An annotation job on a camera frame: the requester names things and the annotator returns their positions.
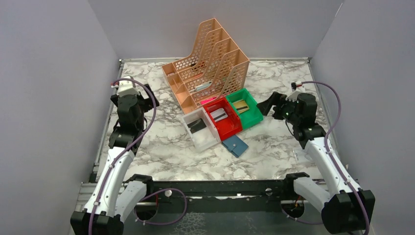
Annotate red plastic bin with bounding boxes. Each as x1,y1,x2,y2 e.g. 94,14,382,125
204,98,243,141

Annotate silver credit card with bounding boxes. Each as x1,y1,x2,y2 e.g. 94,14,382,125
210,108,228,122

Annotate blue leather card holder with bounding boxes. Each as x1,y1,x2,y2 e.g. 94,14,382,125
222,135,248,158

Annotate peach plastic file organizer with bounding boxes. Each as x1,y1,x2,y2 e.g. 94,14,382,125
162,18,250,114

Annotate white plastic bin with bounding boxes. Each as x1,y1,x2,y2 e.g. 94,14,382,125
181,108,221,152

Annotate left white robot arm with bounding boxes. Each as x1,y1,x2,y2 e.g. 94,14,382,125
70,80,160,235

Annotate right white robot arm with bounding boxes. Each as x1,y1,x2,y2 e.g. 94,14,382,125
257,92,375,235

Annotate gold credit card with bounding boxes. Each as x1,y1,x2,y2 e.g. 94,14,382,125
232,99,250,114

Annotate black credit card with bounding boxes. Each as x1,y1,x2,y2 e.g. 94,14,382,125
187,118,206,134

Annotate clear plastic packet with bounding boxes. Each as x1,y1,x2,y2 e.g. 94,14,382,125
293,147,314,164

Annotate teal grey stapler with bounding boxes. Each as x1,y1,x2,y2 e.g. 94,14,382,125
195,81,212,92

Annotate pink highlighter pen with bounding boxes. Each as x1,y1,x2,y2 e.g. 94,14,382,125
200,96,217,105

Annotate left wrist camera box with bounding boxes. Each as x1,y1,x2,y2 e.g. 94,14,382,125
111,76,139,97

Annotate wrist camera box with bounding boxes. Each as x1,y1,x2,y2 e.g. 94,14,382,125
111,76,139,97
286,81,306,102

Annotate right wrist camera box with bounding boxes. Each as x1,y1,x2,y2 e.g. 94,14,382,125
286,81,306,102

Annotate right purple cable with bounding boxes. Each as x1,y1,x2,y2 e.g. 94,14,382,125
280,81,371,235

